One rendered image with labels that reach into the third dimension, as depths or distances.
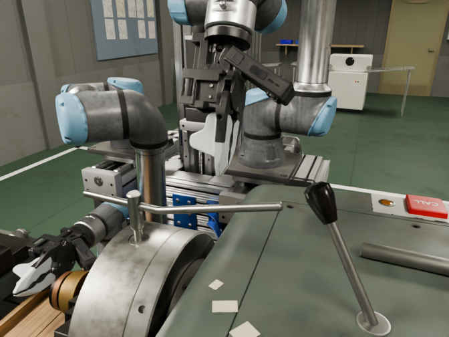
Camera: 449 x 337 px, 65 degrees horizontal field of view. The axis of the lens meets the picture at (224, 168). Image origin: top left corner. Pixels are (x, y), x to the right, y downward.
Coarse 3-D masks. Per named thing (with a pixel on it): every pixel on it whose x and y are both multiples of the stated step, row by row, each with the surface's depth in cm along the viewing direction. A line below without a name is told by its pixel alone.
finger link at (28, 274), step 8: (24, 264) 74; (32, 264) 74; (48, 264) 75; (16, 272) 72; (24, 272) 72; (32, 272) 71; (40, 272) 73; (24, 280) 70; (32, 280) 71; (16, 288) 69; (24, 288) 70
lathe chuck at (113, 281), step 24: (120, 240) 58; (96, 264) 55; (120, 264) 54; (144, 264) 53; (96, 288) 52; (120, 288) 51; (96, 312) 51; (120, 312) 50; (72, 336) 51; (96, 336) 50; (120, 336) 49
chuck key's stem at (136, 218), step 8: (128, 192) 55; (136, 192) 55; (128, 200) 54; (136, 200) 54; (128, 208) 55; (136, 208) 55; (136, 216) 55; (136, 224) 56; (136, 232) 57; (136, 240) 58
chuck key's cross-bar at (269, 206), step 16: (96, 192) 58; (144, 208) 54; (160, 208) 53; (176, 208) 52; (192, 208) 51; (208, 208) 50; (224, 208) 48; (240, 208) 47; (256, 208) 46; (272, 208) 45
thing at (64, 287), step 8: (64, 272) 70; (72, 272) 69; (80, 272) 69; (88, 272) 68; (56, 280) 68; (64, 280) 68; (72, 280) 67; (80, 280) 66; (56, 288) 67; (64, 288) 66; (72, 288) 66; (80, 288) 66; (56, 296) 66; (64, 296) 65; (72, 296) 64; (56, 304) 67; (64, 304) 65; (64, 312) 67
